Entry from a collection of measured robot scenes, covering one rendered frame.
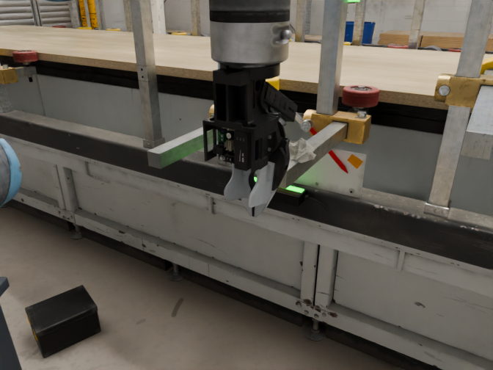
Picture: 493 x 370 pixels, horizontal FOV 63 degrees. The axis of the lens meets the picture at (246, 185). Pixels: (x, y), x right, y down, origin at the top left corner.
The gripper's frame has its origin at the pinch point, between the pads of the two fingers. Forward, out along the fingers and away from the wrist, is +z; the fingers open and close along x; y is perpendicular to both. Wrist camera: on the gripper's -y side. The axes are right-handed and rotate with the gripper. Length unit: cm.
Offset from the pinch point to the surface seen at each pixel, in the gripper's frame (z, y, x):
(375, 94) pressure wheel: -7.5, -45.8, 3.6
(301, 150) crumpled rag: -4.3, -13.5, 0.6
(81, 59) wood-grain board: -7, -51, -99
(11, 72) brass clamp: -2, -38, -120
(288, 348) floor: 83, -50, -15
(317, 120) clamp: -3.0, -34.7, -5.1
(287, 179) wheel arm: -1.9, -6.6, 1.5
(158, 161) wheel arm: 0.3, -5.9, -23.9
